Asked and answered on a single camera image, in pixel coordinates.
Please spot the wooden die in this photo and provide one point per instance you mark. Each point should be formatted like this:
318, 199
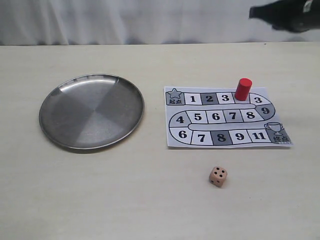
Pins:
217, 176

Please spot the paper number game board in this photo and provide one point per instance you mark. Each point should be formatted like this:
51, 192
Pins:
199, 117

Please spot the white backdrop curtain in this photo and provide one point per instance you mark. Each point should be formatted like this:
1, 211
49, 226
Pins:
125, 22

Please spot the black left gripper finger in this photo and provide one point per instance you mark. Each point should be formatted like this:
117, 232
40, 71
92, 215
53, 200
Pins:
263, 13

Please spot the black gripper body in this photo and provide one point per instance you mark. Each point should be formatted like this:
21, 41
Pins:
297, 16

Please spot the round stainless steel plate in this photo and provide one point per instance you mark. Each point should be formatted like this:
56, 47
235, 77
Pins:
91, 112

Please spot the red cylinder game piece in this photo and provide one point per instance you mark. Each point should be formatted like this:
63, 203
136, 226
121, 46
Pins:
243, 89

